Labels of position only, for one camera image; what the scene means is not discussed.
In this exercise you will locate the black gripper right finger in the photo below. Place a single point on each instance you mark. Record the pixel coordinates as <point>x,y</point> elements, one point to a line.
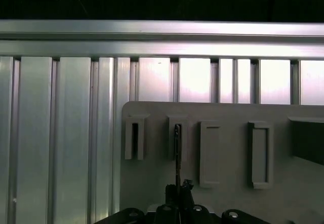
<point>195,215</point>

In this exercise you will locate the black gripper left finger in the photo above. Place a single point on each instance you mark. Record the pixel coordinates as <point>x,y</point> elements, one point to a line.
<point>164,214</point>

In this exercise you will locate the blue RAM stick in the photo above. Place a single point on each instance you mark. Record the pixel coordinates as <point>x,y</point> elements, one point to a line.
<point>177,145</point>

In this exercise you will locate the grey parts rack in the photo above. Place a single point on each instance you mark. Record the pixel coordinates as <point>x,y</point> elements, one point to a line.
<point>157,178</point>

